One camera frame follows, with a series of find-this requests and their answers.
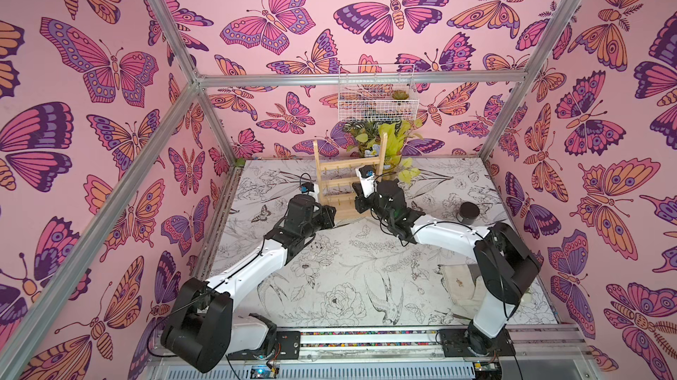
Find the white wire basket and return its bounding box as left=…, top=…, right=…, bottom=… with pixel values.
left=336, top=63, right=420, bottom=123

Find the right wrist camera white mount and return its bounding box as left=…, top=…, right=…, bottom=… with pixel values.
left=356, top=165, right=377, bottom=198

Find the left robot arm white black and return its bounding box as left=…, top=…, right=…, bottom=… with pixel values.
left=160, top=194, right=337, bottom=373

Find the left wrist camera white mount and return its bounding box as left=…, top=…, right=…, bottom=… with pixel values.
left=299, top=182, right=320, bottom=203

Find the wooden jewelry display stand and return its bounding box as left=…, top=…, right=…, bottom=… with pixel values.
left=313, top=133, right=388, bottom=224

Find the small succulent in basket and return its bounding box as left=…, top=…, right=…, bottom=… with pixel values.
left=391, top=90, right=409, bottom=101

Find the potted green plant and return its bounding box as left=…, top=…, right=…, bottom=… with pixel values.
left=342, top=121, right=421, bottom=185

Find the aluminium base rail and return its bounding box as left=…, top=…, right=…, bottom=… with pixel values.
left=142, top=325, right=604, bottom=379

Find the beige work glove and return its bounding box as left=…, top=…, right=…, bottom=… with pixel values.
left=440, top=262, right=532, bottom=309

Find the small black cylinder jar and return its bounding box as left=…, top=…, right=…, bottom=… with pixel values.
left=457, top=201, right=481, bottom=225

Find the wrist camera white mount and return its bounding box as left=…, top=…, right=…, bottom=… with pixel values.
left=299, top=182, right=320, bottom=203
left=356, top=165, right=377, bottom=198

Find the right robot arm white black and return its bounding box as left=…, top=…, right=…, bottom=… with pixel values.
left=352, top=177, right=541, bottom=356

